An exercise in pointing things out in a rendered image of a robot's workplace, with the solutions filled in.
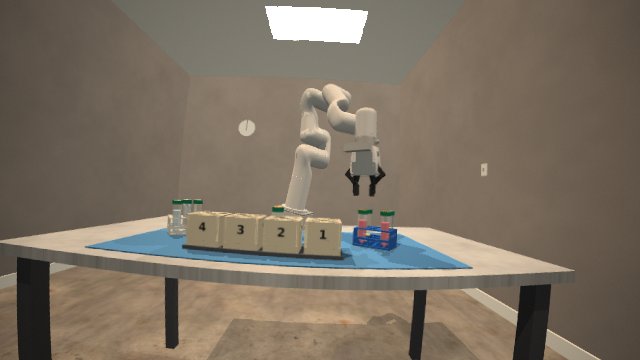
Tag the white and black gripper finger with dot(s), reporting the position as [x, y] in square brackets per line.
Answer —
[355, 183]
[372, 186]

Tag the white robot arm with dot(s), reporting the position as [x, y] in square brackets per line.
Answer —
[365, 126]

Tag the beige tube rack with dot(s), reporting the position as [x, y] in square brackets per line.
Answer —
[180, 231]

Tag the blue bench mat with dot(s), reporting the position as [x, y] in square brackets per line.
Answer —
[407, 255]

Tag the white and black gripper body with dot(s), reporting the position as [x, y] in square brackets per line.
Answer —
[365, 162]

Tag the beige bucket adapter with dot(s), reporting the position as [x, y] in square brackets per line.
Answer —
[205, 229]
[322, 236]
[282, 234]
[243, 233]

